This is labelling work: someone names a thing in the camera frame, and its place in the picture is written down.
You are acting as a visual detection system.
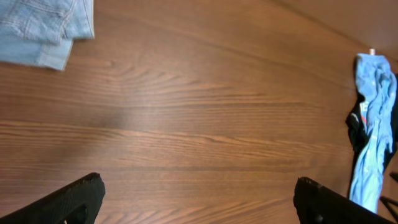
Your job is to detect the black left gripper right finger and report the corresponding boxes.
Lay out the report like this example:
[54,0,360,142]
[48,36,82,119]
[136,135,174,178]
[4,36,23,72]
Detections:
[293,177,390,224]

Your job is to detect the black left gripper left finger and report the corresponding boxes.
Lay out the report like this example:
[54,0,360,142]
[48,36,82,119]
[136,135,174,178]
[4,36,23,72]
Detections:
[1,172,106,224]

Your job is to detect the light blue denim shorts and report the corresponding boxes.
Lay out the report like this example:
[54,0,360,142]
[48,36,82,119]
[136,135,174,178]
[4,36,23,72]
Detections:
[1,0,95,70]

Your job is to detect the light blue t-shirt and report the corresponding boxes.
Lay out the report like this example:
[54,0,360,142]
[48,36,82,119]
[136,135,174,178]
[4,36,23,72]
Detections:
[348,54,397,213]

